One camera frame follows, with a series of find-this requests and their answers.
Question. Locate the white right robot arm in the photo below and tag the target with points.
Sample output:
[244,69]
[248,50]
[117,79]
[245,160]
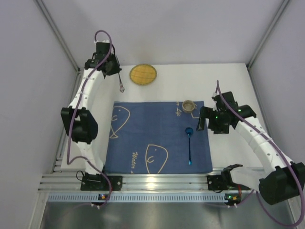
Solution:
[282,178]

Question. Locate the blue cloth placemat with fish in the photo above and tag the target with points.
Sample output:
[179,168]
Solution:
[150,138]

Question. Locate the right aluminium corner post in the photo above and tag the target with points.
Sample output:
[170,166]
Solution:
[284,4]

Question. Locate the speckled ceramic cup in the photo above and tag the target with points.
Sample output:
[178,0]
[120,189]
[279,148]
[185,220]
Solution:
[188,106]

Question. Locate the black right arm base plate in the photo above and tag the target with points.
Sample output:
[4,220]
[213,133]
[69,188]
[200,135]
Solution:
[223,182]

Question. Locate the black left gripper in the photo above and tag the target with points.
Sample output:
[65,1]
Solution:
[114,67]

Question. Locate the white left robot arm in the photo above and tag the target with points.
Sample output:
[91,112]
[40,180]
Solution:
[80,126]

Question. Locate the aluminium front rail frame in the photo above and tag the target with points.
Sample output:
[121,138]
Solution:
[68,181]

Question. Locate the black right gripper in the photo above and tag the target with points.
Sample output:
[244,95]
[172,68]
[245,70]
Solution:
[209,118]

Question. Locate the left aluminium corner post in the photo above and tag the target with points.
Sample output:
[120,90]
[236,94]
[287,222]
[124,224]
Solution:
[50,21]

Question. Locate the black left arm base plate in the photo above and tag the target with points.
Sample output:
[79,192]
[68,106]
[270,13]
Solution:
[98,182]

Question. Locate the perforated grey cable duct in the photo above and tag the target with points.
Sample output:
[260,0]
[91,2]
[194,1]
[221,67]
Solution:
[144,197]

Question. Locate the aluminium corner post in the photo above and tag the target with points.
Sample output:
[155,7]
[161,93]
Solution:
[50,21]
[284,4]

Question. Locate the purple fork with patterned handle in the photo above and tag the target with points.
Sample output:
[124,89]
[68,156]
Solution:
[122,89]

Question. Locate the blue metallic spoon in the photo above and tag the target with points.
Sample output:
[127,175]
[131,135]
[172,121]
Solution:
[189,132]

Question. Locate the round yellow woven coaster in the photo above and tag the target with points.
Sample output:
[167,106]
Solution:
[143,74]

